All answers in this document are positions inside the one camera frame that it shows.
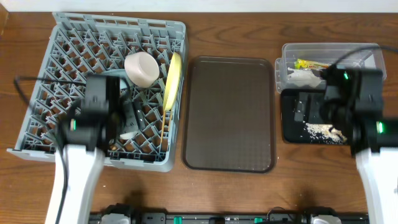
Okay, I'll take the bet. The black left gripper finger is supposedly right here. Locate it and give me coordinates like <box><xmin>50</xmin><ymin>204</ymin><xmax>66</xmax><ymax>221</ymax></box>
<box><xmin>123</xmin><ymin>100</ymin><xmax>137</xmax><ymax>133</ymax></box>
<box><xmin>133</xmin><ymin>99</ymin><xmax>146</xmax><ymax>129</ymax></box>

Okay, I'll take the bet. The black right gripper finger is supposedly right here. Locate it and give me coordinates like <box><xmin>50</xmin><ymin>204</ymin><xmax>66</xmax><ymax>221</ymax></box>
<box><xmin>309</xmin><ymin>93</ymin><xmax>324</xmax><ymax>123</ymax></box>
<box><xmin>294</xmin><ymin>92</ymin><xmax>310</xmax><ymax>123</ymax></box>

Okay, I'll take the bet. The white plastic cup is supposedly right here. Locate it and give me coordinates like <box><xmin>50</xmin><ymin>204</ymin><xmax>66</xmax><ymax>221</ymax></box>
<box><xmin>119</xmin><ymin>131</ymin><xmax>138</xmax><ymax>140</ymax></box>

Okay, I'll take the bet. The wooden chopstick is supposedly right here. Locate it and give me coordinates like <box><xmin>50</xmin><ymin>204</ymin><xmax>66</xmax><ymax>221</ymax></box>
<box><xmin>168</xmin><ymin>109</ymin><xmax>175</xmax><ymax>139</ymax></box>
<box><xmin>160</xmin><ymin>110</ymin><xmax>166</xmax><ymax>148</ymax></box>

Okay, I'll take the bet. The light blue saucer bowl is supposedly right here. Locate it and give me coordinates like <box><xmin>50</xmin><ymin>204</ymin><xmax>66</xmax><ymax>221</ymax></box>
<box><xmin>101</xmin><ymin>69</ymin><xmax>132</xmax><ymax>90</ymax></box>

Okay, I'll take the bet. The white tissue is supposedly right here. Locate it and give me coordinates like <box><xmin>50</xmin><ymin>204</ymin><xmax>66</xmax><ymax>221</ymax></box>
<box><xmin>287</xmin><ymin>68</ymin><xmax>325</xmax><ymax>88</ymax></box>

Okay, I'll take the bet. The pink white bowl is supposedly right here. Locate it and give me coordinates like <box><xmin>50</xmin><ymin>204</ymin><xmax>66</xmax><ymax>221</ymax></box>
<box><xmin>124</xmin><ymin>52</ymin><xmax>160</xmax><ymax>88</ymax></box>

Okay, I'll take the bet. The yellow round plate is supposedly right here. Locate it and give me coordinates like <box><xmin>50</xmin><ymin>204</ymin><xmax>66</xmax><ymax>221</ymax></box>
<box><xmin>163</xmin><ymin>52</ymin><xmax>182</xmax><ymax>111</ymax></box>

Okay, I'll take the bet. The green snack wrapper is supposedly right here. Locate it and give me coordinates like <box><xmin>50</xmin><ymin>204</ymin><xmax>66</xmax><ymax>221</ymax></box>
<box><xmin>294</xmin><ymin>58</ymin><xmax>330</xmax><ymax>70</ymax></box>

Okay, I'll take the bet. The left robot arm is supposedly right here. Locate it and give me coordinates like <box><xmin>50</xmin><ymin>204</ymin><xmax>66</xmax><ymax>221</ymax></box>
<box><xmin>45</xmin><ymin>70</ymin><xmax>140</xmax><ymax>223</ymax></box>

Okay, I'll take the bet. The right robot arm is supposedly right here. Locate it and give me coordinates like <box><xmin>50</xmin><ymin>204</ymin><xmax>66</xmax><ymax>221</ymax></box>
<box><xmin>183</xmin><ymin>64</ymin><xmax>397</xmax><ymax>223</ymax></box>

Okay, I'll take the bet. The black waste tray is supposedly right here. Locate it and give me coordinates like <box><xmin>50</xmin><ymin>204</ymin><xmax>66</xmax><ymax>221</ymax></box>
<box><xmin>280</xmin><ymin>89</ymin><xmax>324</xmax><ymax>143</ymax></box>

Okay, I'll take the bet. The rice and peanut waste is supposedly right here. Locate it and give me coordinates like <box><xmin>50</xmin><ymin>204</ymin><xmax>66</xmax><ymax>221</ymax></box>
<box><xmin>292</xmin><ymin>99</ymin><xmax>348</xmax><ymax>144</ymax></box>

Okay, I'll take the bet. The clear plastic waste bin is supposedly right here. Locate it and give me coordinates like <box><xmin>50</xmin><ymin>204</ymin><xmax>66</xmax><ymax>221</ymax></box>
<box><xmin>275</xmin><ymin>42</ymin><xmax>387</xmax><ymax>93</ymax></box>

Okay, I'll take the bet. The dark brown serving tray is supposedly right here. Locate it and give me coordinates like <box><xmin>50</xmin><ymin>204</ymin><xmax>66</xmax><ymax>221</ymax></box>
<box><xmin>182</xmin><ymin>56</ymin><xmax>276</xmax><ymax>174</ymax></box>

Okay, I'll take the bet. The grey plastic dish rack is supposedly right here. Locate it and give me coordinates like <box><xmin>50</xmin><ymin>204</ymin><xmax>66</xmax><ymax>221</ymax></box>
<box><xmin>9</xmin><ymin>12</ymin><xmax>188</xmax><ymax>172</ymax></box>

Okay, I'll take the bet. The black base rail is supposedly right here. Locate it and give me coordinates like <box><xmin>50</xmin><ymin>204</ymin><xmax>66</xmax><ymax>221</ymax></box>
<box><xmin>88</xmin><ymin>203</ymin><xmax>370</xmax><ymax>224</ymax></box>

